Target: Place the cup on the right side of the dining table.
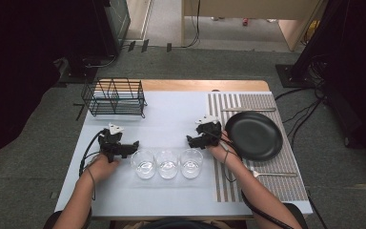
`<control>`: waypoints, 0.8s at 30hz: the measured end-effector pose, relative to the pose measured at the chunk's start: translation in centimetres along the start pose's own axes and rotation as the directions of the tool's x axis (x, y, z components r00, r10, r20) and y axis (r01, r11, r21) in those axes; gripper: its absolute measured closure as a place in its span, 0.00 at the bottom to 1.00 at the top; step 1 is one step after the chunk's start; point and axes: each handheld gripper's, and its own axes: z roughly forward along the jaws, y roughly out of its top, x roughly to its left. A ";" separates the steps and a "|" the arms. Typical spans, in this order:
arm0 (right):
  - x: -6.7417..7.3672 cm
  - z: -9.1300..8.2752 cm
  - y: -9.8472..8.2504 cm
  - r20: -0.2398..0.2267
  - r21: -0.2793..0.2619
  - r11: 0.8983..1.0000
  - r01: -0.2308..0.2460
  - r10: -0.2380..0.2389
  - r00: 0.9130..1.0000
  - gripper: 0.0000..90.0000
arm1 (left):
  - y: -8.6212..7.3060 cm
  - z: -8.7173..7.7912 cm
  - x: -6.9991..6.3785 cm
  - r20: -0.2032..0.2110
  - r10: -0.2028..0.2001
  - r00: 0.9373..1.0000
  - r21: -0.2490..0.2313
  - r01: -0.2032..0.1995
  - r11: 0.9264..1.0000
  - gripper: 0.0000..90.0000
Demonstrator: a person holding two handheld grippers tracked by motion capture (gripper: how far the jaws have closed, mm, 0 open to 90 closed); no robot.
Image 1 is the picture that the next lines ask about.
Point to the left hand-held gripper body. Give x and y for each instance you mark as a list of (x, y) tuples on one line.
[(109, 143)]

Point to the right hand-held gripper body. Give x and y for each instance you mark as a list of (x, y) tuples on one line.
[(210, 132)]

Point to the clear drinking glass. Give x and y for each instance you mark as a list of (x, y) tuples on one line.
[(191, 162), (143, 163), (167, 163)]

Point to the person's right hand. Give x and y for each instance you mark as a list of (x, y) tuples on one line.
[(220, 151)]

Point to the person's left hand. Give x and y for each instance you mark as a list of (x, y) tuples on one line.
[(103, 167)]

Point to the light blue table cover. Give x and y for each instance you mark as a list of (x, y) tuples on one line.
[(171, 127)]

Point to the black round plate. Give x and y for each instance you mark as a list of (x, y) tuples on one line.
[(255, 136)]

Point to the person's dark clothing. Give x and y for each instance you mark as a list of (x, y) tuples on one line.
[(178, 224)]

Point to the striped grey placemat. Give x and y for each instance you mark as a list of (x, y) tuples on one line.
[(286, 184)]

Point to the black stand base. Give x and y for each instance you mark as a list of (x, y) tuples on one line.
[(287, 76)]

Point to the dark cabinet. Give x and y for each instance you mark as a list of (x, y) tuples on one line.
[(116, 25)]

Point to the light wooden desk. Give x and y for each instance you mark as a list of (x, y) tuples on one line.
[(251, 8)]

